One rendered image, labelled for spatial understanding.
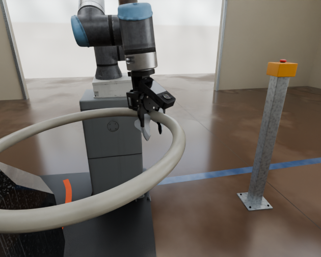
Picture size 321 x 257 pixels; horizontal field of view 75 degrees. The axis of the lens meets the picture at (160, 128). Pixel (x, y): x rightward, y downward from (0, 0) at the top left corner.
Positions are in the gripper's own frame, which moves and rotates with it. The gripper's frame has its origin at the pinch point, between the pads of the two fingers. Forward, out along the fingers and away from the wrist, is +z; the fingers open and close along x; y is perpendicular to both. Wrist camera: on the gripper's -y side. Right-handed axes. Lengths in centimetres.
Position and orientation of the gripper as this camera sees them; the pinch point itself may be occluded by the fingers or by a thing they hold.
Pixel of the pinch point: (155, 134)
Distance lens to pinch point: 66.6
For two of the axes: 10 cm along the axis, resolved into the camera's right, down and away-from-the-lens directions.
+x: -7.0, 3.3, -6.3
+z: 1.0, 9.2, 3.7
